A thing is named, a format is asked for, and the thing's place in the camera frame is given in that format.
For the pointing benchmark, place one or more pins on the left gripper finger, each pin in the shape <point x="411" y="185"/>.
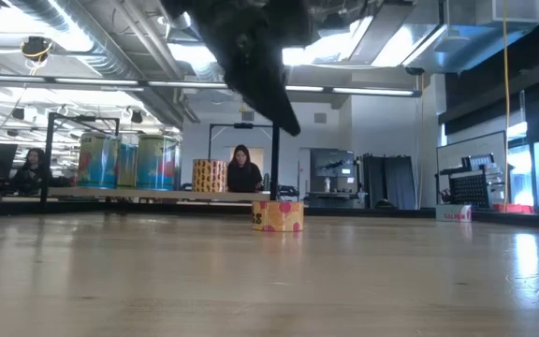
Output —
<point x="260" y="84"/>

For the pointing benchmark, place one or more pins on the yellow can dark spots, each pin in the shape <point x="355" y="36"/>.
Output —
<point x="209" y="175"/>

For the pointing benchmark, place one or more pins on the tall blue yellow can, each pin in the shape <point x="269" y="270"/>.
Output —
<point x="128" y="166"/>

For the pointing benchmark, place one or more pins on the tall teal yellow-green can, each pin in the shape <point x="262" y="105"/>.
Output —
<point x="98" y="161"/>

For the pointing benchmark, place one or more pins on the wooden shelf black metal legs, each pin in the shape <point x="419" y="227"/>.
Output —
<point x="157" y="194"/>

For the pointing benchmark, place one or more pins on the person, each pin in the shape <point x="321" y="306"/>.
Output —
<point x="243" y="175"/>
<point x="31" y="171"/>

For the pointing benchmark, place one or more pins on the dark display panel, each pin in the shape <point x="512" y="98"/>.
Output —
<point x="332" y="161"/>

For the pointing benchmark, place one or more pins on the long ceiling light fixture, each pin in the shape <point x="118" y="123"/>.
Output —
<point x="372" y="91"/>

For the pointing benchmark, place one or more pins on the white bottle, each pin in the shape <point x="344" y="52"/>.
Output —
<point x="327" y="185"/>

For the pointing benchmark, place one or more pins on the short yellow pink-spotted can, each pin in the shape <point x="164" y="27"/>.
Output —
<point x="277" y="216"/>

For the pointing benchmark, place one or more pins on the dark curtain panel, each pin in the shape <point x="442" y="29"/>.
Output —
<point x="400" y="182"/>

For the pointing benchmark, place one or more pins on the grey ceiling air unit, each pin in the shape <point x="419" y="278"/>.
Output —
<point x="461" y="47"/>

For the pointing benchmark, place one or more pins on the grey partition panel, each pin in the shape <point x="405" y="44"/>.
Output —
<point x="466" y="142"/>

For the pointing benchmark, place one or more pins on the black perforated rack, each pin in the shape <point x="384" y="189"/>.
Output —
<point x="473" y="187"/>

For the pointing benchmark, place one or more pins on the red tray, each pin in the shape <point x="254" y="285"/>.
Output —
<point x="508" y="207"/>

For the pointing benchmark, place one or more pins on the thin black background frame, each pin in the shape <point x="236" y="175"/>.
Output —
<point x="243" y="125"/>

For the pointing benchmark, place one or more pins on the large silver air duct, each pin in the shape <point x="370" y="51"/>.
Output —
<point x="87" y="42"/>

